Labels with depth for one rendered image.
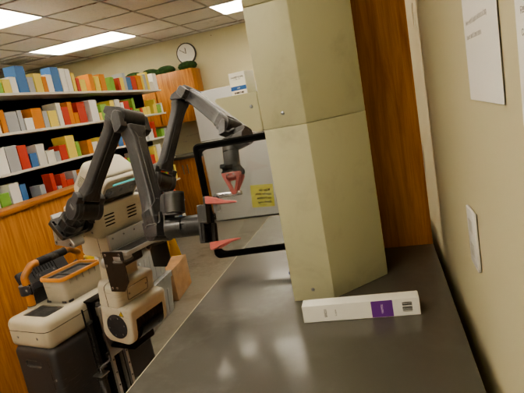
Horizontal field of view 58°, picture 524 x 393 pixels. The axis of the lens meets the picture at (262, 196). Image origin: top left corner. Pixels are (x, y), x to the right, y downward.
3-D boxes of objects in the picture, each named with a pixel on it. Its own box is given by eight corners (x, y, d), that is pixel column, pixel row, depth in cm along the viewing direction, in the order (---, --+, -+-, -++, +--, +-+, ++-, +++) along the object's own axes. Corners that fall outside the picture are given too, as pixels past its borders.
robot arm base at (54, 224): (73, 213, 176) (47, 223, 166) (83, 200, 172) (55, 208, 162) (88, 230, 175) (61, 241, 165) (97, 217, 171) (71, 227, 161)
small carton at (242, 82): (256, 92, 129) (253, 69, 128) (247, 93, 125) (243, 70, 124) (241, 95, 132) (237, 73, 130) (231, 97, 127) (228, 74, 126)
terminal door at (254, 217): (302, 247, 157) (282, 129, 150) (215, 259, 163) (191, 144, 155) (302, 246, 158) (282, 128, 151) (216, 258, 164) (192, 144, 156)
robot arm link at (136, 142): (138, 122, 153) (107, 115, 145) (147, 111, 150) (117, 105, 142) (171, 243, 138) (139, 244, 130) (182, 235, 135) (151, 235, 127)
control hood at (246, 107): (286, 121, 151) (281, 90, 149) (263, 130, 120) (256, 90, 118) (252, 127, 154) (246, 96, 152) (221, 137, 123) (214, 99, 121)
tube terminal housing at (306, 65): (386, 253, 153) (352, 5, 139) (388, 295, 122) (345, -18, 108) (310, 260, 159) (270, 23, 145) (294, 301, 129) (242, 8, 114)
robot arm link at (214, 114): (196, 103, 203) (174, 94, 196) (201, 91, 201) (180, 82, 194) (242, 141, 171) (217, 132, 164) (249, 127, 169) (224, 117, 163)
